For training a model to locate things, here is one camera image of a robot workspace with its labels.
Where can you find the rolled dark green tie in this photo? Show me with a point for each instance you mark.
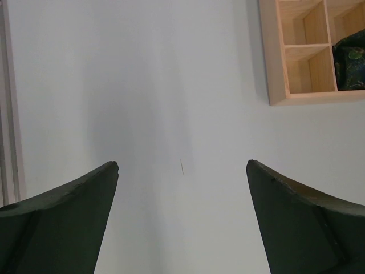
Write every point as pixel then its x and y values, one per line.
pixel 348 56

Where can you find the aluminium frame rail left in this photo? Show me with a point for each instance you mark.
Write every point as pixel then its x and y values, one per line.
pixel 12 169

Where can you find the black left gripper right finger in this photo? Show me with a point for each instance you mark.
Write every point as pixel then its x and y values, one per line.
pixel 305 230

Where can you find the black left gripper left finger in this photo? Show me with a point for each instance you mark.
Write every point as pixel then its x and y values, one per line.
pixel 61 230

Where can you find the wooden compartment organizer box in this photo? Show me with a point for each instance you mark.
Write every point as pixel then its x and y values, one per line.
pixel 299 39

